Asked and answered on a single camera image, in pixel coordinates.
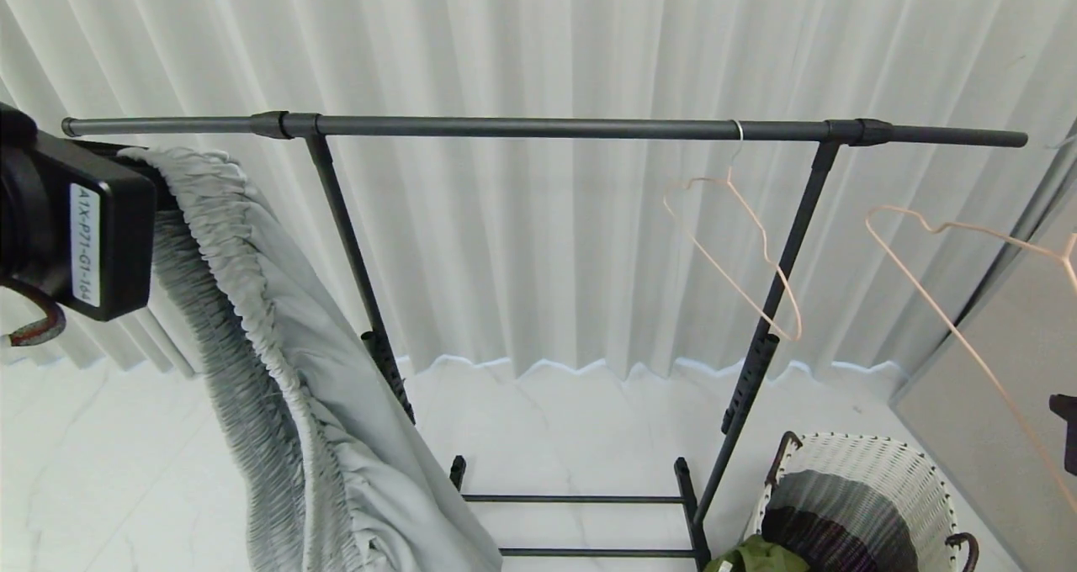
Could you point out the white curtain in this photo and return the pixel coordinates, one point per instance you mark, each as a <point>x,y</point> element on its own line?
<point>547,244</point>

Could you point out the pale grey shorts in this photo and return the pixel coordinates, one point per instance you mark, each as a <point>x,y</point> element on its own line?
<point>336,387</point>

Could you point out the green shirt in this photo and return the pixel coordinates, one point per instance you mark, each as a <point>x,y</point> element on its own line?
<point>757,557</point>

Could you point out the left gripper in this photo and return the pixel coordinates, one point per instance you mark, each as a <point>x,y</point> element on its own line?
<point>126,235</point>

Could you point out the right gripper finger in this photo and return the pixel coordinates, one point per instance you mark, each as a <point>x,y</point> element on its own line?
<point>1070,412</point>

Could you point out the black clothes rack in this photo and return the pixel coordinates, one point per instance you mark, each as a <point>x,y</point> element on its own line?
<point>547,127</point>

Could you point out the white laundry basket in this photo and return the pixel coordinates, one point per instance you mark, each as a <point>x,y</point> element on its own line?
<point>875,479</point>

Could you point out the pink clothes hanger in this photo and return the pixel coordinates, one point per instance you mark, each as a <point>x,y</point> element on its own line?
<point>951,324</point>
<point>761,235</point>

